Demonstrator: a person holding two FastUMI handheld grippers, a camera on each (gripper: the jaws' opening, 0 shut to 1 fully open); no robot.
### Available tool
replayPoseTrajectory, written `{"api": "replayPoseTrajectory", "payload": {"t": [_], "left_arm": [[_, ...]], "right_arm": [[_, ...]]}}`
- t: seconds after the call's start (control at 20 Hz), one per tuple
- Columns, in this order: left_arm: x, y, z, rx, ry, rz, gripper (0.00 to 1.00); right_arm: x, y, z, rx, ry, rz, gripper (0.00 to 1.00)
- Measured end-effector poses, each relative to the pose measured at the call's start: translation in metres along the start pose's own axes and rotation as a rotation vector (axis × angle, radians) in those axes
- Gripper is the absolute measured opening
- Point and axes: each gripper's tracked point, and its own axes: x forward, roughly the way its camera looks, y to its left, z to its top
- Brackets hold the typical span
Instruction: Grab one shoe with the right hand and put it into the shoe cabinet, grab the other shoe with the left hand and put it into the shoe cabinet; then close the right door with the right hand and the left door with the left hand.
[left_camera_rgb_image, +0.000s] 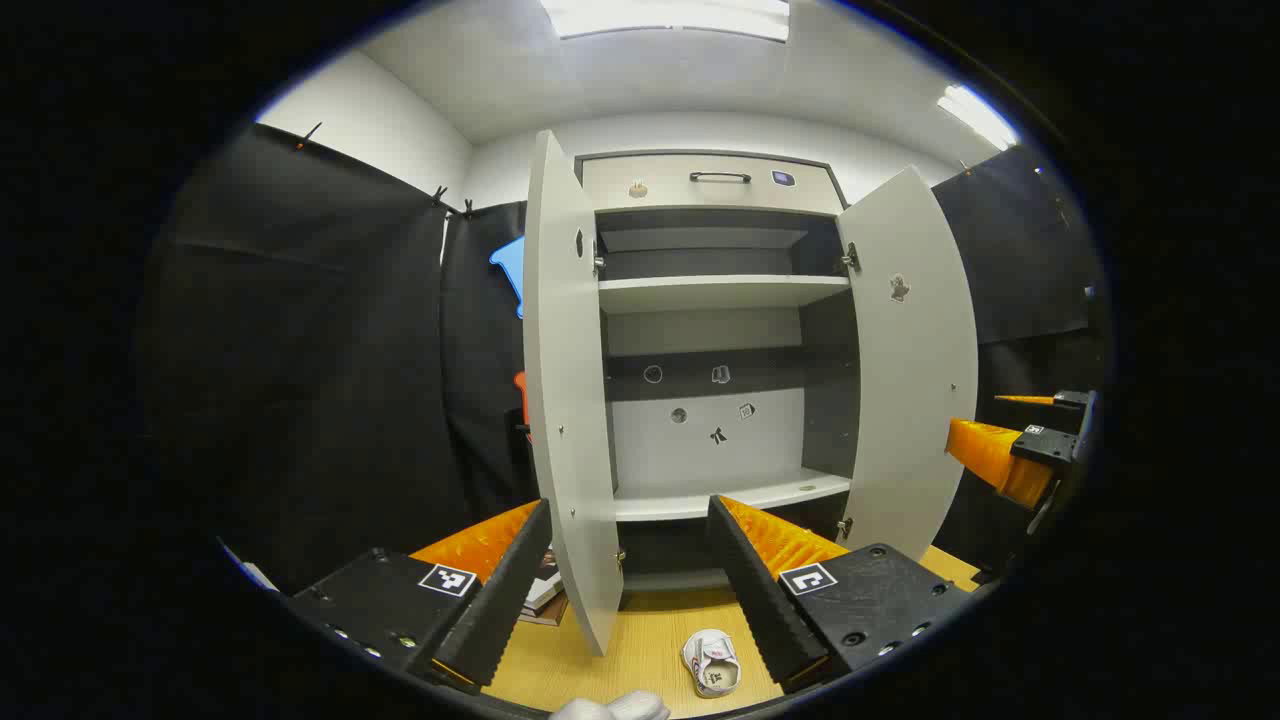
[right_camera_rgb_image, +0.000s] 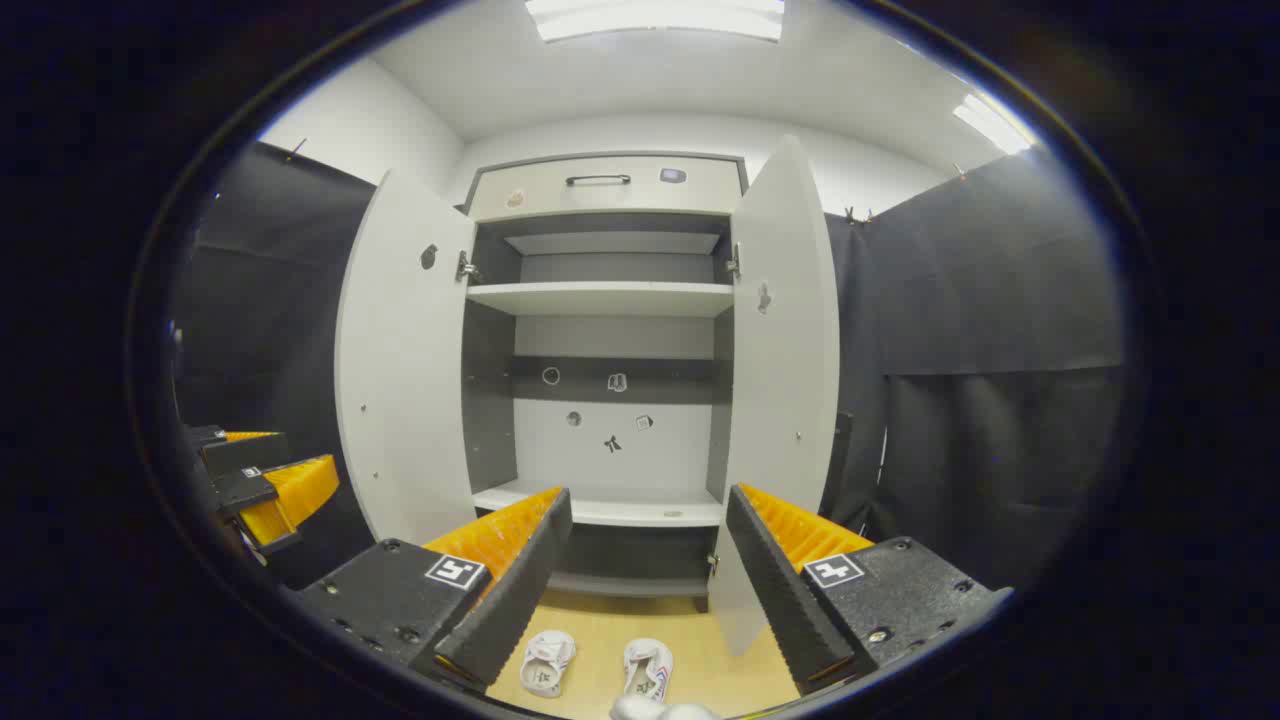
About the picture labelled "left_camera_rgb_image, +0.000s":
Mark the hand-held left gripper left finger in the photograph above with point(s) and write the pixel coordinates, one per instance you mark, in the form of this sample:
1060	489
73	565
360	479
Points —
500	600

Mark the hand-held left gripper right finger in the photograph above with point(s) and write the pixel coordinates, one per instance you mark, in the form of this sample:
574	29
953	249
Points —
760	600

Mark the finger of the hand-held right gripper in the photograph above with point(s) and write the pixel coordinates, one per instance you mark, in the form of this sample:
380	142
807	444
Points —
990	455
1070	399

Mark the white shoe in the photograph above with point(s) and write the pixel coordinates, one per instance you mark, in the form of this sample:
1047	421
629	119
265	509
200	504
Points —
712	665

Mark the white shoe cabinet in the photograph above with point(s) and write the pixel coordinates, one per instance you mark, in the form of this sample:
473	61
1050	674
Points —
720	450

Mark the dark cabinet bottom shelf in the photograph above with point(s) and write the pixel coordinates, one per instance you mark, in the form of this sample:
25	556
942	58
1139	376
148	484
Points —
670	580

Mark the white cabinet shelf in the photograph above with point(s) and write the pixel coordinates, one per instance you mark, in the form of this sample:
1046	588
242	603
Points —
720	292
720	498

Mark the white cabinet drawer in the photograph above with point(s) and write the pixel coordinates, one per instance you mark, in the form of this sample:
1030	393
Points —
660	200

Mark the photo cover book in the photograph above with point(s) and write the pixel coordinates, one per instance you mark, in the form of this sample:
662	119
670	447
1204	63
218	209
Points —
545	585

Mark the brown book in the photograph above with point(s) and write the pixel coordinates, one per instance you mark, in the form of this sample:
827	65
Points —
548	612

